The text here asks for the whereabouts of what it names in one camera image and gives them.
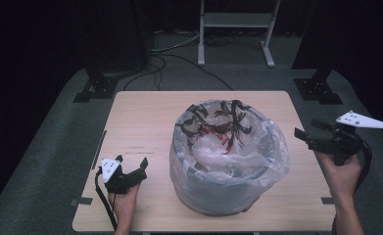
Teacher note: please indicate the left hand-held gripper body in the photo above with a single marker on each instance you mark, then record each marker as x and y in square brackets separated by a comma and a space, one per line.
[119, 179]

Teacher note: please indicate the black stand with base plate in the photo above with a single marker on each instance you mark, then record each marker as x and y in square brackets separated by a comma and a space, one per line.
[318, 89]
[104, 84]

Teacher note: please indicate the bin with clear plastic liner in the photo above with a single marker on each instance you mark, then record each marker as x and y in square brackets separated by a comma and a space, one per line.
[231, 160]

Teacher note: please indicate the person's right hand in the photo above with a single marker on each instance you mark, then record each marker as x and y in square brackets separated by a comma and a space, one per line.
[341, 179]

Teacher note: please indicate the black tape mark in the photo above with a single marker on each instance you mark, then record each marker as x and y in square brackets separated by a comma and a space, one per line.
[81, 201]
[327, 200]

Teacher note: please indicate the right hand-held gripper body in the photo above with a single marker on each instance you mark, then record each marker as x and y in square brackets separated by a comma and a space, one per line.
[342, 142]

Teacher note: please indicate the white metal stand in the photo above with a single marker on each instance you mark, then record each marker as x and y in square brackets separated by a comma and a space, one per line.
[236, 19]

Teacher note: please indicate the person's left hand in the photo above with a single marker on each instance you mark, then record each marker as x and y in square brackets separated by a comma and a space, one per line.
[124, 204]

